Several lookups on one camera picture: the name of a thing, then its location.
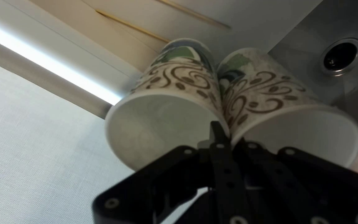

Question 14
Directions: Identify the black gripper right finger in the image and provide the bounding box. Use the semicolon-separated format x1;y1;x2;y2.
230;139;358;224

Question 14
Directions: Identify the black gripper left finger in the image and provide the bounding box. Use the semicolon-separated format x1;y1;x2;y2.
91;120;233;224

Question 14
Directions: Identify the patterned paper cup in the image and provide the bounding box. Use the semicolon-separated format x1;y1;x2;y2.
103;38;231;174
217;47;358;170

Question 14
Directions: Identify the round sink drain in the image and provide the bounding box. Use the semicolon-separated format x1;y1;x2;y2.
321;37;358;79

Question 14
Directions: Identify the stainless steel sink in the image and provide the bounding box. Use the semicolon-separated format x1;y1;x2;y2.
268;0;358;165

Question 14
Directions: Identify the white window sill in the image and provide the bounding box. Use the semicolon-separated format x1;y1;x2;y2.
0;0;164;108

